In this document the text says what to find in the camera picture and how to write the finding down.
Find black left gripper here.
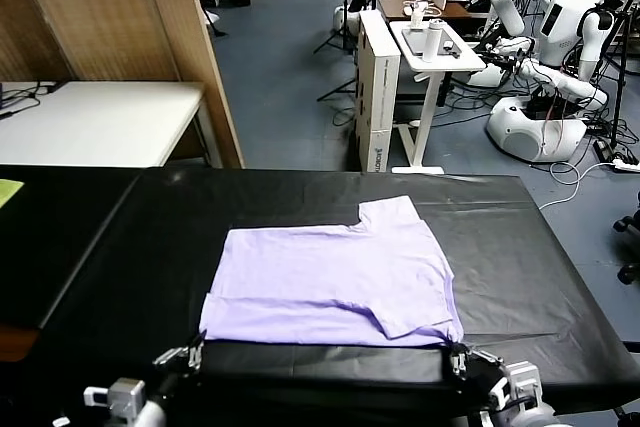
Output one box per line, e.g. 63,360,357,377
149,330,207,406

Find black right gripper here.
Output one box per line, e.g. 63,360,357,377
448,341,507,403

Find lavender t-shirt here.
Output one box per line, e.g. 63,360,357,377
198,195,465,348

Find black plastic table cover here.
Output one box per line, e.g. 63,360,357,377
29,166,640,401

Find black side table mat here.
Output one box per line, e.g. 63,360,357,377
0,165,141,332

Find black office chair base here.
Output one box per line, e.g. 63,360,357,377
612,186,640,284

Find yellow-green cloth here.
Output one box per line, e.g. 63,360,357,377
0,179,25,209

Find white table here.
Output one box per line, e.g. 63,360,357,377
0,80,224,169

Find tall white cardboard box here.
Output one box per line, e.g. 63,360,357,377
354,10,401,173

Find small white standing desk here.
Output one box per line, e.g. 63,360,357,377
388,20,487,176

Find black tripod legs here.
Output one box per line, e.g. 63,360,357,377
317,77,359,103

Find white bottle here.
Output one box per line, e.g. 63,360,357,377
423,19,445,63

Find grey tablet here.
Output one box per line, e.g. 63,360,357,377
401,26,451,57

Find tall black tripod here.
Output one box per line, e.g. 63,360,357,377
607,0,640,148

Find white humanoid robot with base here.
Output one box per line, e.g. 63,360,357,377
487,0,632,163

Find wooden table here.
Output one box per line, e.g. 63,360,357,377
0,0,245,169

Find white headphone stand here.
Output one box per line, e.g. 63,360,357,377
402,0,441,28

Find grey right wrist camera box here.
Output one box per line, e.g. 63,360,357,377
487,360,544,411

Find white floor cable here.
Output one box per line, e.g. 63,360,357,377
538,160,619,211

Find black cables on white table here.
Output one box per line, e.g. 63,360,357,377
0,79,69,121

